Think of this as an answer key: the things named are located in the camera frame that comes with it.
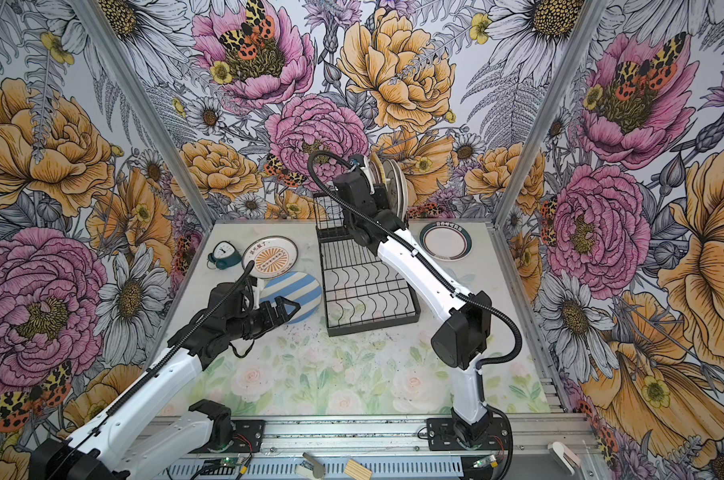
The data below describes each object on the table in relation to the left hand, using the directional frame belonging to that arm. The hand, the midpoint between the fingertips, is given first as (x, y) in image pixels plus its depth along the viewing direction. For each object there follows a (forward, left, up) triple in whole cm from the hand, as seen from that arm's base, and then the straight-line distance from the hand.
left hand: (288, 321), depth 80 cm
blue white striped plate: (+19, +2, -13) cm, 23 cm away
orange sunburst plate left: (+33, +13, -14) cm, 38 cm away
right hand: (+24, -24, +23) cm, 41 cm away
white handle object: (-30, -66, -10) cm, 73 cm away
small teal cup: (+29, +29, -9) cm, 42 cm away
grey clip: (-31, -8, -11) cm, 34 cm away
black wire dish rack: (+16, -19, -12) cm, 28 cm away
